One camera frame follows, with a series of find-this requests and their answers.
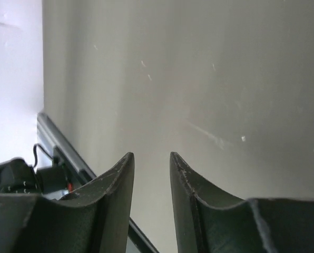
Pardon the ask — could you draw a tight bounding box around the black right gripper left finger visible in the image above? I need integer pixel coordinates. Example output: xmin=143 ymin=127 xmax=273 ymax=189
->
xmin=0 ymin=152 xmax=134 ymax=252

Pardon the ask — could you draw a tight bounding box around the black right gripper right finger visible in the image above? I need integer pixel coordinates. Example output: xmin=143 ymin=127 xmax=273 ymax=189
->
xmin=170 ymin=152 xmax=314 ymax=252

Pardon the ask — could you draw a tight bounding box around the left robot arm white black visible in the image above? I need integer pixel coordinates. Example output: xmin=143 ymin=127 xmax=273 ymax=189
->
xmin=0 ymin=143 xmax=74 ymax=195

